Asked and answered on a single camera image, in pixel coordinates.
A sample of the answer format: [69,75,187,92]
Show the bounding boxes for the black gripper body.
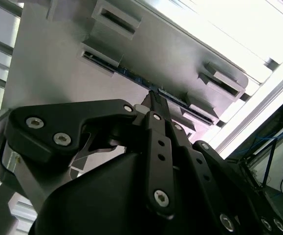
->
[30,137,220,235]

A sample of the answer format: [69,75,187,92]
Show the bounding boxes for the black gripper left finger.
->
[0,91,177,220]

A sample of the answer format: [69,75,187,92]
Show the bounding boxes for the blue RAM stick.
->
[83,51,219,124]

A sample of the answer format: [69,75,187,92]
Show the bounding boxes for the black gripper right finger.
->
[156,94,283,235]

